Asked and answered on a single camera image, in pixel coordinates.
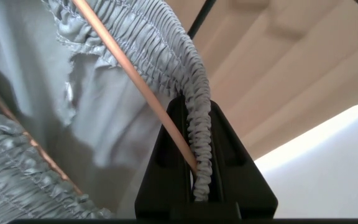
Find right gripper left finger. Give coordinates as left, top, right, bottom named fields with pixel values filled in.
left=134, top=95, right=198, bottom=218

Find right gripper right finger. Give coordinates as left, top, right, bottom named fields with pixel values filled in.
left=209, top=99, right=278, bottom=218

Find pale grey shorts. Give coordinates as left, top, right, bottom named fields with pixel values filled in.
left=0, top=0, right=214, bottom=218

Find pink clothes hanger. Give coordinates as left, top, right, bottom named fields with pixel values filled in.
left=0, top=0, right=199, bottom=196

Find black clothes rack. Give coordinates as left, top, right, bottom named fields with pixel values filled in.
left=186, top=0, right=358, bottom=40

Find beige curtain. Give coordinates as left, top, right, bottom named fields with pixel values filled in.
left=165, top=0, right=358, bottom=161

